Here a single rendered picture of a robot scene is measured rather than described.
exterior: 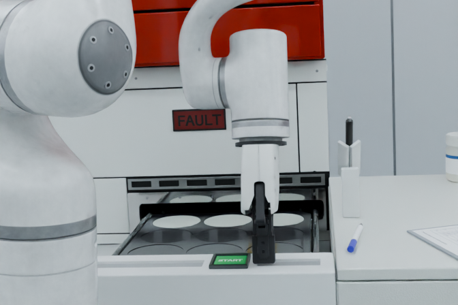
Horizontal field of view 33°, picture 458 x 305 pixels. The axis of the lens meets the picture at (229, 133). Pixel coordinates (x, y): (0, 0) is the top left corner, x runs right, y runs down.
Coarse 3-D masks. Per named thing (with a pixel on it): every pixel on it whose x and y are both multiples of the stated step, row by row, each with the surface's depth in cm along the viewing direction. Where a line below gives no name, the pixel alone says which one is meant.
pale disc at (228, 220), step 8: (216, 216) 162; (224, 216) 162; (232, 216) 162; (240, 216) 161; (248, 216) 161; (208, 224) 157; (216, 224) 156; (224, 224) 156; (232, 224) 156; (240, 224) 155
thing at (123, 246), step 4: (144, 216) 164; (148, 216) 165; (144, 220) 162; (148, 220) 163; (140, 224) 158; (144, 224) 160; (136, 228) 155; (140, 228) 156; (132, 232) 152; (136, 232) 153; (128, 236) 149; (132, 236) 150; (124, 240) 147; (128, 240) 147; (120, 244) 144; (124, 244) 144; (120, 248) 141; (124, 248) 143; (116, 252) 139; (120, 252) 140
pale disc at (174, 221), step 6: (168, 216) 164; (174, 216) 164; (180, 216) 164; (186, 216) 164; (192, 216) 163; (156, 222) 160; (162, 222) 160; (168, 222) 160; (174, 222) 160; (180, 222) 159; (186, 222) 159; (192, 222) 159; (198, 222) 159
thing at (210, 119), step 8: (176, 112) 167; (184, 112) 167; (192, 112) 167; (200, 112) 167; (208, 112) 167; (216, 112) 166; (176, 120) 168; (184, 120) 167; (192, 120) 167; (200, 120) 167; (208, 120) 167; (216, 120) 167; (176, 128) 168; (184, 128) 168; (192, 128) 168; (200, 128) 167; (208, 128) 167
